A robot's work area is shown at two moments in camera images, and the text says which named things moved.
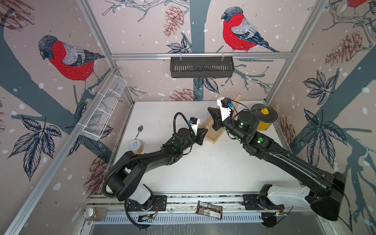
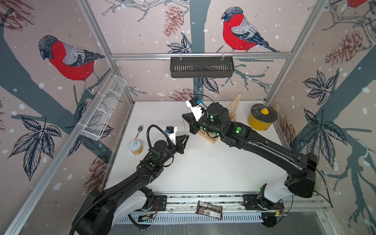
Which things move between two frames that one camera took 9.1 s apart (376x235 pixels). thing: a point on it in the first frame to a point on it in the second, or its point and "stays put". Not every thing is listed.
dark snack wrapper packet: x=209 y=209 stays put
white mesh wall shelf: x=94 y=127 stays put
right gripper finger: x=215 y=113 to x=190 y=118
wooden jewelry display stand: x=211 y=135 stays put
